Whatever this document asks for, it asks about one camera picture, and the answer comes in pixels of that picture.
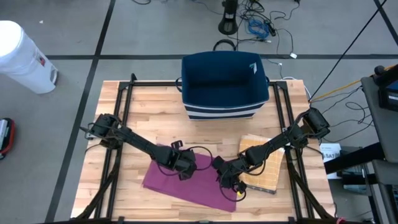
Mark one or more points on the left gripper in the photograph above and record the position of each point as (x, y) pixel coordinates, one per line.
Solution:
(177, 160)

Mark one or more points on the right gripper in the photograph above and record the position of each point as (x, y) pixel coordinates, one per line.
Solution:
(244, 163)

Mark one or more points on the magenta towel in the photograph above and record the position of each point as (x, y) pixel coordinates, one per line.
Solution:
(199, 189)

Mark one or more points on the orange checked towel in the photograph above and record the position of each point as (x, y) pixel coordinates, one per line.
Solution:
(270, 174)

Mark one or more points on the navy white striped basket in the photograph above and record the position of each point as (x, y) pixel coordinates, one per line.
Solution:
(224, 84)

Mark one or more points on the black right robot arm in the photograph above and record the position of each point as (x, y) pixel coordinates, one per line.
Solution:
(280, 143)

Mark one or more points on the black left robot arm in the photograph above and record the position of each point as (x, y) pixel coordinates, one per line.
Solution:
(136, 143)

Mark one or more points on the white printed paper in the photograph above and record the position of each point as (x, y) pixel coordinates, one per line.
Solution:
(329, 154)

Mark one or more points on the black beam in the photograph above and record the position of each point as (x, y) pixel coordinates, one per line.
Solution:
(351, 158)

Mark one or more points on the white power adapter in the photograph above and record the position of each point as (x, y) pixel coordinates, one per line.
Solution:
(293, 55)

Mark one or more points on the black stand base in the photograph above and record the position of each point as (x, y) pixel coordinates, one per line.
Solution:
(228, 26)

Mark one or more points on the grey side table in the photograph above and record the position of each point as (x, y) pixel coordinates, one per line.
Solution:
(379, 124)

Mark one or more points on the thin black pole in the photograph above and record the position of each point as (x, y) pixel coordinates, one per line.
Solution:
(349, 49)

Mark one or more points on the red black device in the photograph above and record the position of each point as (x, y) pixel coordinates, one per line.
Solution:
(7, 140)

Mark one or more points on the black electronic device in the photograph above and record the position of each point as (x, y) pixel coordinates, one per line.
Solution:
(388, 96)

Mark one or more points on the white trash can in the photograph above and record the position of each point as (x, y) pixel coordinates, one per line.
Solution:
(21, 59)

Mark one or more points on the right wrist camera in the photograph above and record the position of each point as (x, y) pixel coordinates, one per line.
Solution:
(228, 172)

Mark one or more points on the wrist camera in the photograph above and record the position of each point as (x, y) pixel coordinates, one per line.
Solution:
(191, 163)
(228, 172)

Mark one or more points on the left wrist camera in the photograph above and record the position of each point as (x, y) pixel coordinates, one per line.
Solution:
(191, 163)

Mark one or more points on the black metal table frame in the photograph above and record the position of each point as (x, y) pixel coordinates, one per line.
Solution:
(126, 84)

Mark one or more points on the grey metal bracket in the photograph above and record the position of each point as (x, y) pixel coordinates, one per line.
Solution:
(90, 136)

